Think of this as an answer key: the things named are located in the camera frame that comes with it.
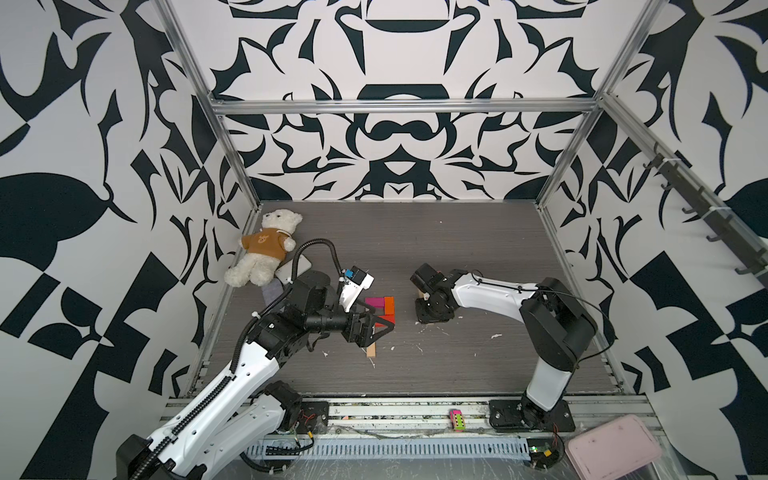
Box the grey cylindrical pouch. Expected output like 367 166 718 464
261 278 285 306

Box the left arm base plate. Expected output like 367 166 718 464
281 401 330 435

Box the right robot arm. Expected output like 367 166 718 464
410 263 598 417

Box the orange block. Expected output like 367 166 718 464
384 297 396 324

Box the green circuit board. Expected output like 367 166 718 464
526 435 566 471

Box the white cable duct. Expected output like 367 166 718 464
245 437 530 461

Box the pink tray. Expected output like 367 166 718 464
566 414 662 480

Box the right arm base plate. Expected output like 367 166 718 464
488 397 576 433

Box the white teddy bear brown shirt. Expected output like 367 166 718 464
224 209 303 288

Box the white rectangular case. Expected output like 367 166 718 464
275 255 312 284

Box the wall hook rail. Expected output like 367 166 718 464
643 151 767 288

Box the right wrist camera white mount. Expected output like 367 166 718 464
410 263 446 295

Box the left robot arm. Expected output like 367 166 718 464
116 267 394 479

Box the magenta block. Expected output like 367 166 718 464
365 297 386 309

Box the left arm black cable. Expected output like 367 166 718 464
128 238 346 480

